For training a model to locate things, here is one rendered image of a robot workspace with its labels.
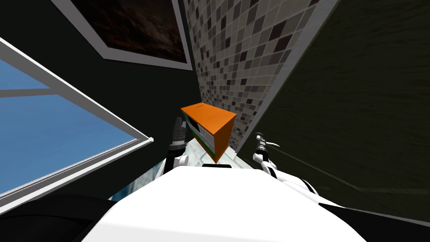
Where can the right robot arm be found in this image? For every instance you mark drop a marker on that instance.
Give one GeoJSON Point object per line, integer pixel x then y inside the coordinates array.
{"type": "Point", "coordinates": [295, 182]}

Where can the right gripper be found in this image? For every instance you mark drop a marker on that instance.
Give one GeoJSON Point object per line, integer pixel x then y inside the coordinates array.
{"type": "Point", "coordinates": [261, 143]}

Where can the grey framed window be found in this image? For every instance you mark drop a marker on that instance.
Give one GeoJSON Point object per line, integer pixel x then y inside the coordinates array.
{"type": "Point", "coordinates": [50, 134]}

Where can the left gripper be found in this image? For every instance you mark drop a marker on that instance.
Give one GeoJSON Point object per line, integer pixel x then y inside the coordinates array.
{"type": "Point", "coordinates": [177, 138]}

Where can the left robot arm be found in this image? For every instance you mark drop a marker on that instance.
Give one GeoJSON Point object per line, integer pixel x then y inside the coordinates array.
{"type": "Point", "coordinates": [175, 161]}

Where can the orange drawer cabinet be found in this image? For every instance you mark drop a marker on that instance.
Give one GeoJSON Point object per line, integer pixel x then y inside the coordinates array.
{"type": "Point", "coordinates": [215, 121]}

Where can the dark picture in pale frame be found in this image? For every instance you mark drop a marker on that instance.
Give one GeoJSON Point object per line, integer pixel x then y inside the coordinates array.
{"type": "Point", "coordinates": [134, 27]}

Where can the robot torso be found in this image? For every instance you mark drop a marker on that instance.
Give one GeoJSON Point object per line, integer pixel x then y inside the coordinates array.
{"type": "Point", "coordinates": [221, 205]}

